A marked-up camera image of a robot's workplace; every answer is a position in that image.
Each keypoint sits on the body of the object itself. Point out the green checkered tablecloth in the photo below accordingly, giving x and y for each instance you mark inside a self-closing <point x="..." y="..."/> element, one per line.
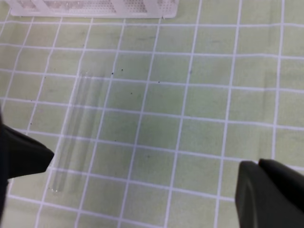
<point x="173" y="107"/>

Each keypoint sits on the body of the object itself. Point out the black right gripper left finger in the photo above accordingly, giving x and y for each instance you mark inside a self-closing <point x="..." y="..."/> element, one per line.
<point x="20" y="155"/>

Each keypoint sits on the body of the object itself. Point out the clear glass test tube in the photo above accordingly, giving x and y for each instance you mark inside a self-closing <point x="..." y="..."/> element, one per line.
<point x="71" y="127"/>

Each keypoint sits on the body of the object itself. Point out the white plastic test tube rack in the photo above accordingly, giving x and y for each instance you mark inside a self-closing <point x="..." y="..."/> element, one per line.
<point x="116" y="9"/>

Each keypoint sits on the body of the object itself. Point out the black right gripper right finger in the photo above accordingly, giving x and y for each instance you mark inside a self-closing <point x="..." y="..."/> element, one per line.
<point x="269" y="195"/>

